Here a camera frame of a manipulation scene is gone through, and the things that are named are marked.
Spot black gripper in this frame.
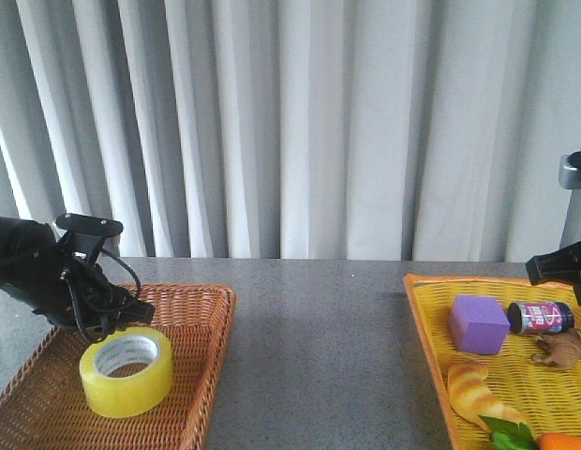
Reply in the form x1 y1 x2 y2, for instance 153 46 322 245
526 241 581 306
0 217 156 331

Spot yellow packing tape roll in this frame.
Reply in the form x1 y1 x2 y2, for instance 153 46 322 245
79 327 174 418

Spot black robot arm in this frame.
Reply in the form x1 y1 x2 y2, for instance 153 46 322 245
526 150 581 306

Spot small purple labelled bottle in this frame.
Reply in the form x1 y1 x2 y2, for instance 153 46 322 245
507 302 575 335

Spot brown ginger root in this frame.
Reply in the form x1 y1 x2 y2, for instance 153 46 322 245
530 328 581 371

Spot purple cube block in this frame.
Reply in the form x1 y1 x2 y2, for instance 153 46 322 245
449 294 510 355

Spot brown wicker basket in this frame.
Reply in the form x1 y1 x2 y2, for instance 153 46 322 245
0 284 236 449

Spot toy bread croissant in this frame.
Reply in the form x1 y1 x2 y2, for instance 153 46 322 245
447 360 527 432

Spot orange toy fruit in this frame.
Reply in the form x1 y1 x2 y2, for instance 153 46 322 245
537 432 581 450

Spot green toy leaves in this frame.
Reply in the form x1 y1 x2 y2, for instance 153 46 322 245
480 415 540 450

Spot grey pleated curtain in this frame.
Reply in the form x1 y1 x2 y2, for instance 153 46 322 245
0 1 581 262

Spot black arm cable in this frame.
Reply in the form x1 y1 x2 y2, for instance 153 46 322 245
60 247 142 344

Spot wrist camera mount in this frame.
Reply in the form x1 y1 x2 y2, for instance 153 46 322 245
55 213 124 264

